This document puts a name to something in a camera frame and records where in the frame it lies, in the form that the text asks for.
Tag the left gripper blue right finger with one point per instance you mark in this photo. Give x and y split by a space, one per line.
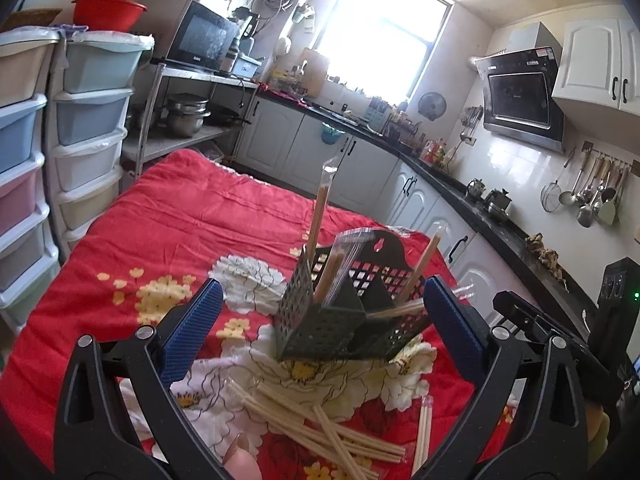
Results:
462 329

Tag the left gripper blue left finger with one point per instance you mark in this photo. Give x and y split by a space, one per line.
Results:
187 335

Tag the dark green utensil basket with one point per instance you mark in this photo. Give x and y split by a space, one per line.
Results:
349 328

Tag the chopsticks pair tall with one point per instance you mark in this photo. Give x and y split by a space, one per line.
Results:
329 170

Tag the kitchen window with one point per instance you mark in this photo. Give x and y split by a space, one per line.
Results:
381 47

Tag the person's right hand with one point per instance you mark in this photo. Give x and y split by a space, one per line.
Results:
598 424

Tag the person's left hand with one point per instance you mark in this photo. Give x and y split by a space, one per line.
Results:
239 462

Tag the red floral tablecloth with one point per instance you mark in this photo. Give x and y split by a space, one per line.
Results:
185 220

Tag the black countertop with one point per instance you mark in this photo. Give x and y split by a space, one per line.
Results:
498 247

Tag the ginger root pile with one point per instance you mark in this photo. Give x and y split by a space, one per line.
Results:
548 257

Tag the dark kettle pot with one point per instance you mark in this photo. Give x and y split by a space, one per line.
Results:
497 204

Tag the small metal teapot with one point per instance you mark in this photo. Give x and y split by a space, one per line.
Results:
475 190

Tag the hanging metal spoon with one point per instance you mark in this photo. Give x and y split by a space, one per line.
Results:
586 211

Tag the hanging spatula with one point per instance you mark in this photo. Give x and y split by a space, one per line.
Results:
607 210

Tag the hanging strainer ladle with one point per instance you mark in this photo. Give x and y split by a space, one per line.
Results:
550 193

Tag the pastel drawer tower left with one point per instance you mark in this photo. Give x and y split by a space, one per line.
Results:
29 257

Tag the pastel drawer tower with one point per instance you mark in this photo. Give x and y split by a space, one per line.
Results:
29 257
88 91

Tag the hanging metal ladle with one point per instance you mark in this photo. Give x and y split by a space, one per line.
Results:
568 197

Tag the sauce bottles group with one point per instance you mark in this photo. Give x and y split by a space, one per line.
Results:
434 152

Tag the metal shelf rack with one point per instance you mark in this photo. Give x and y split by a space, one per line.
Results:
154 140

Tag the white lower cabinets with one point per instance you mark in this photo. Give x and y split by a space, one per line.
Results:
285 146

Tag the stainless steel pot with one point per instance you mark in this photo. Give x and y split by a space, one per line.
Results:
186 114

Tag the blue hanging basket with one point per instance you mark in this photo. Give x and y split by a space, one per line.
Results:
330 135

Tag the black range hood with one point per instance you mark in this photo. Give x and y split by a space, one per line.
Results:
517 92

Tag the light blue storage box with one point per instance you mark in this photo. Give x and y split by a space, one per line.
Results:
245 67

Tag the pastel drawer tower right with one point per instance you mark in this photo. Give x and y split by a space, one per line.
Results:
88 91

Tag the black microwave oven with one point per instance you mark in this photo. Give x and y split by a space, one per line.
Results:
187 33

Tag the wooden cutting board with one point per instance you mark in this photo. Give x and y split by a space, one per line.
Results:
316 67

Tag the white upper cabinet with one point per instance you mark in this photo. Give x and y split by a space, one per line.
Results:
600 65

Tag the red plastic basin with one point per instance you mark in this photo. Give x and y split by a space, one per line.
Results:
115 15

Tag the wicker basket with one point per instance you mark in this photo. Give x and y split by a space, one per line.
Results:
41 17

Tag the round wall fan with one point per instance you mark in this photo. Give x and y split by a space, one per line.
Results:
432 106

